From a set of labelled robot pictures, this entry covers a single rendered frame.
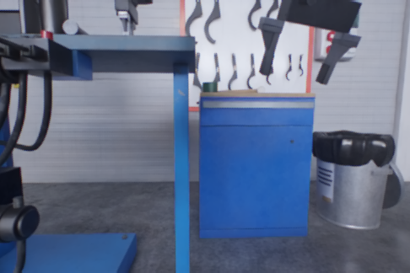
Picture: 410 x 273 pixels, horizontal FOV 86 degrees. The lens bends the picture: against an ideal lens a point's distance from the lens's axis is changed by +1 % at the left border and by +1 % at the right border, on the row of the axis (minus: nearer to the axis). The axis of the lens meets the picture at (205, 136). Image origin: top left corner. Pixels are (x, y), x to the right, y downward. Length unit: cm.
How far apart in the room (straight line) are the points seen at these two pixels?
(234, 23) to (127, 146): 182
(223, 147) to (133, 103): 151
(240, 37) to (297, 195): 179
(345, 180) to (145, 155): 197
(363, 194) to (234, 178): 91
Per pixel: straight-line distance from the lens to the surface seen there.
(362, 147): 176
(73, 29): 87
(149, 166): 268
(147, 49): 77
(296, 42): 285
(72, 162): 297
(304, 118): 151
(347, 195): 188
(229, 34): 267
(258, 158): 144
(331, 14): 50
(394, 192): 226
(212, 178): 142
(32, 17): 98
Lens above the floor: 82
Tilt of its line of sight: 6 degrees down
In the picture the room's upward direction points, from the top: straight up
